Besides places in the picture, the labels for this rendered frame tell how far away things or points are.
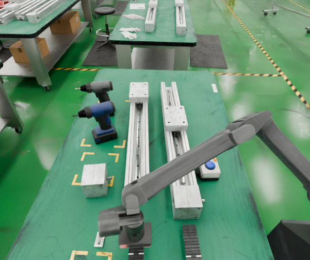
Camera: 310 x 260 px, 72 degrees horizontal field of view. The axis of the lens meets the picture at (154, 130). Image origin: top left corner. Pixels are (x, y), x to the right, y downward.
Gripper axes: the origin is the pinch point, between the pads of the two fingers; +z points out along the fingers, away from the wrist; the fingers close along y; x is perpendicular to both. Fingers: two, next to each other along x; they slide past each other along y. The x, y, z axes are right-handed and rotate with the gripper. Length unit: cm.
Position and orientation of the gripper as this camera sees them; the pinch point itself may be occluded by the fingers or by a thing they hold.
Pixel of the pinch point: (136, 243)
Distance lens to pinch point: 83.8
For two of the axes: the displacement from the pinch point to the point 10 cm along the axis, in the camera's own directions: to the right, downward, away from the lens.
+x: 0.4, 6.8, -7.3
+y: -10.0, 0.1, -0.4
